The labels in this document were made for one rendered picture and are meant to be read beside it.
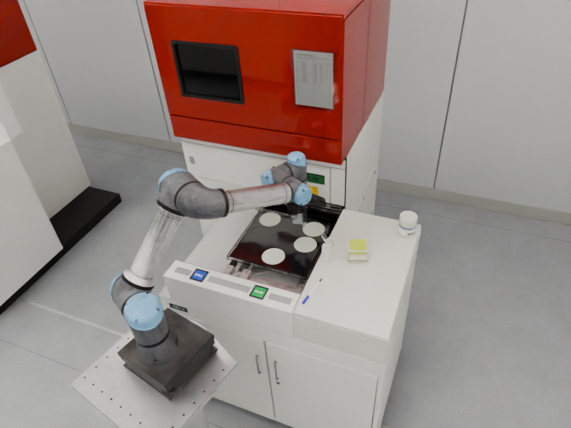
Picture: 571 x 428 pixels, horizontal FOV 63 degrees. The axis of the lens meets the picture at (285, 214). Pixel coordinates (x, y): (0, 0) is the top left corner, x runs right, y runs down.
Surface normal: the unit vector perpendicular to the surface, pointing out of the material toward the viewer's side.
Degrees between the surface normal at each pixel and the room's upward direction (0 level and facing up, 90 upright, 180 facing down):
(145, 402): 0
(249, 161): 90
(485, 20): 90
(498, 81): 90
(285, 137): 90
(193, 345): 2
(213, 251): 0
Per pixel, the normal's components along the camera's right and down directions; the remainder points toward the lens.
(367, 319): -0.06, -0.77
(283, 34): -0.38, 0.60
